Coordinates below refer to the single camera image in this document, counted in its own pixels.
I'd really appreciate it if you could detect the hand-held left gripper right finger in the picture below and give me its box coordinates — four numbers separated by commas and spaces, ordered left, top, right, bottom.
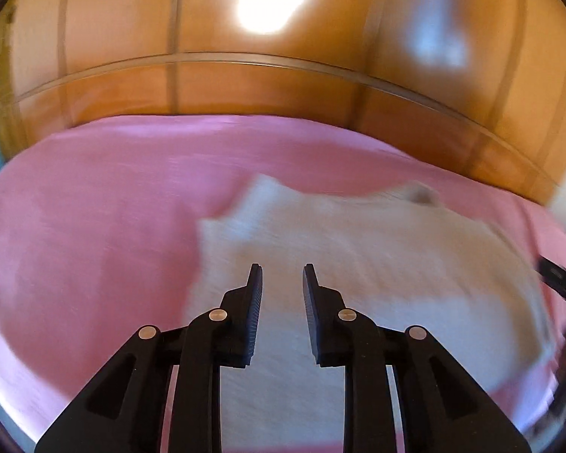
302, 263, 531, 453

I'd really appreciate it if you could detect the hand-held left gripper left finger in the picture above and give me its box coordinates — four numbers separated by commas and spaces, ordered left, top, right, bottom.
34, 263, 263, 453

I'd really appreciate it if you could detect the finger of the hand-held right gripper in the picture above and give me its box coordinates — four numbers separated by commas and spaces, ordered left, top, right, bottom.
537, 256, 566, 313

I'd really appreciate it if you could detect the white knitted sweater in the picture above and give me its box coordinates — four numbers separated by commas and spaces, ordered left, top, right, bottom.
184, 174, 561, 453

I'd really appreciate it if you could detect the pink bed sheet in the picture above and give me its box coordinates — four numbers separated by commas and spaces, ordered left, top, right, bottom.
0, 114, 566, 453

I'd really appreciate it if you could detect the wooden panelled headboard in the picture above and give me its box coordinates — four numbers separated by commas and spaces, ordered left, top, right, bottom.
0, 0, 566, 209

